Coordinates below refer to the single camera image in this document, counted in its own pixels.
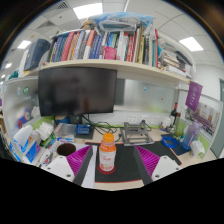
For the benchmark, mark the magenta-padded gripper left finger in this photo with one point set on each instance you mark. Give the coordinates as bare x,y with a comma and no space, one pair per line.
78,160

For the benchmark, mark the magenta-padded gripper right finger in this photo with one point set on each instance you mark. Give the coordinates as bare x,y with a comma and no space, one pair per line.
149,160

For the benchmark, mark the orange-capped drink bottle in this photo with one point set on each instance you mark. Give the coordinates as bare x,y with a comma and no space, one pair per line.
107,153

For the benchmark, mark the purple plastic water bottle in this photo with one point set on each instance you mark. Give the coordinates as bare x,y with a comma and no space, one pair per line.
190,136

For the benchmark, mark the white paper sheet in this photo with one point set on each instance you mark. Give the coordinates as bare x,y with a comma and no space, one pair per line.
90,170

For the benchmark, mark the floral ceramic mug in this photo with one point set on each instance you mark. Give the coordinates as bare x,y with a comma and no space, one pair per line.
66,149

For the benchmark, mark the flat round red coaster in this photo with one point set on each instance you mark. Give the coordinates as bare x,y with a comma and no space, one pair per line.
100,170

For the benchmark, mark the black desk mat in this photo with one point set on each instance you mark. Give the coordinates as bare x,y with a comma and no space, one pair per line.
125,163

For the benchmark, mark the grey metal laptop stand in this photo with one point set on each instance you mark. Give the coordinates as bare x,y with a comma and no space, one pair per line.
136,136

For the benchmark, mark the small blue device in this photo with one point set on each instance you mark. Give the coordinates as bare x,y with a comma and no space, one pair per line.
83,129

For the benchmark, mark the clear plastic box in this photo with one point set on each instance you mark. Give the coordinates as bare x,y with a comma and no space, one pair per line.
65,129

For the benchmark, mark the dark blue mouse pad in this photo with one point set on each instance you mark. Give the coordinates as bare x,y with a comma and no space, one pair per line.
181,150

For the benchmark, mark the blue round container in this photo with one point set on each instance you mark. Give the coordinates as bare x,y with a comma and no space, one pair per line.
63,119

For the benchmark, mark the stack of white napkins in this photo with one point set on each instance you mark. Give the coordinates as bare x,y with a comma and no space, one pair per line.
45,130

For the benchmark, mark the blue tissue pack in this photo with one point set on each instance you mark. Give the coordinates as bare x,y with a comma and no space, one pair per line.
31,151

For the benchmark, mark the white paper bag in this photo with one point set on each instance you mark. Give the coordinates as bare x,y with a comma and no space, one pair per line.
197,148

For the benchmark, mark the blue tissue box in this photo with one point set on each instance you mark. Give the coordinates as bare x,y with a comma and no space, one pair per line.
22,135

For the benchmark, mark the black computer monitor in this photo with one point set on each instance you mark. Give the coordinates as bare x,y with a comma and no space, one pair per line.
76,90

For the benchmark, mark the group photo poster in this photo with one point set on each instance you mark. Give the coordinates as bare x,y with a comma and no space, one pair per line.
205,115

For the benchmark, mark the purple hanging pennant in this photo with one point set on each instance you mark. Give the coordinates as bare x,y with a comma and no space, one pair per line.
193,96

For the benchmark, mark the white wall power socket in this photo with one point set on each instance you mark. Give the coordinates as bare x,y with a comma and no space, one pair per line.
132,118
155,120
144,119

